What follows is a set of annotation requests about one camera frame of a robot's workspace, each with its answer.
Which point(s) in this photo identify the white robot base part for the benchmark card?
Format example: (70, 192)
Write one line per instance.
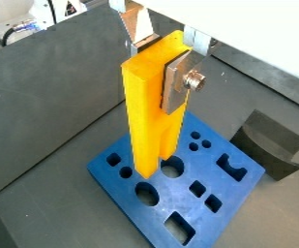
(50, 12)

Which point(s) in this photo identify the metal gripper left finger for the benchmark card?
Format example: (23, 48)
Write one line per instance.
(137, 22)

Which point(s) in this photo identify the black curved holder block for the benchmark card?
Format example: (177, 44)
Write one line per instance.
(269, 143)

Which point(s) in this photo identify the yellow double-square peg object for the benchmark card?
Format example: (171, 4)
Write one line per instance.
(154, 129)

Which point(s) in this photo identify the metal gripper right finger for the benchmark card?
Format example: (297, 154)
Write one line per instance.
(182, 76)

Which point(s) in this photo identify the blue shape-sorting block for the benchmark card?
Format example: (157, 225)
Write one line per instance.
(185, 204)

